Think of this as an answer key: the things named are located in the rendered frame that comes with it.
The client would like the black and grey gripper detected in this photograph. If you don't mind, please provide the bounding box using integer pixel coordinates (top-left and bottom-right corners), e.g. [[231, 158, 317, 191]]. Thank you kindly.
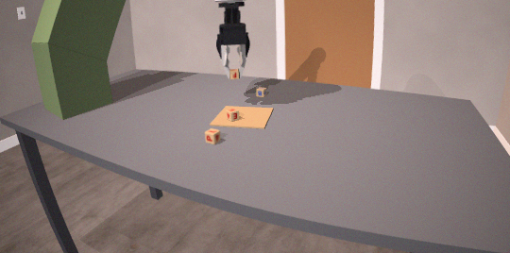
[[216, 2, 250, 79]]

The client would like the peach flat mat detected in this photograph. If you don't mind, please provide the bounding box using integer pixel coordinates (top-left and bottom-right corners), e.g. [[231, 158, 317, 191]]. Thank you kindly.
[[210, 106, 273, 129]]

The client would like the tan letter block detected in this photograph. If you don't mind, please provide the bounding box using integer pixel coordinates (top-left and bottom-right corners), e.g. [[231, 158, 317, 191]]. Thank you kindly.
[[256, 87, 266, 97], [230, 69, 239, 79], [205, 128, 221, 144], [226, 108, 240, 121]]

